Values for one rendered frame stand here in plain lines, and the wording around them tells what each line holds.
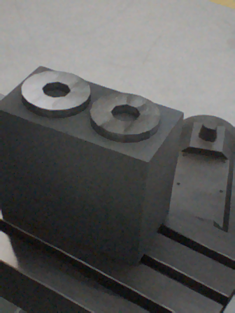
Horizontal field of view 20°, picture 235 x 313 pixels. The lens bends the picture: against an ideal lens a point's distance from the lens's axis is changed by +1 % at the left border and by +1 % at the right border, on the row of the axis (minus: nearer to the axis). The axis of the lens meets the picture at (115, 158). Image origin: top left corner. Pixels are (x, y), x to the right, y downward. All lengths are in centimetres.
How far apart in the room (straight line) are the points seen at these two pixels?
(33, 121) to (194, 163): 84
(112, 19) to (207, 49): 52
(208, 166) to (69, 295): 82
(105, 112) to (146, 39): 248
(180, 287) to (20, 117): 31
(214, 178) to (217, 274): 69
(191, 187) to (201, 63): 165
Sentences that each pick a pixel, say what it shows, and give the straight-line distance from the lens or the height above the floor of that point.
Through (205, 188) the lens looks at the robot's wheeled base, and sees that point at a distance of 156.
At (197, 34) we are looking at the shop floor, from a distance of 339.
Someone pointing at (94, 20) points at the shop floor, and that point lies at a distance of 343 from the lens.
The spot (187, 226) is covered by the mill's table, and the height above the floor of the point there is 93.
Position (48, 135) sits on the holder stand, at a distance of 83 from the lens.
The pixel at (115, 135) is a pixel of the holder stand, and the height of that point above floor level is 113.
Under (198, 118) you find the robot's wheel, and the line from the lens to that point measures 177.
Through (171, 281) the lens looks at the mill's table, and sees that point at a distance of 90.
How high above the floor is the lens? 162
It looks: 40 degrees down
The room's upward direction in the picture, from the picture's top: 5 degrees clockwise
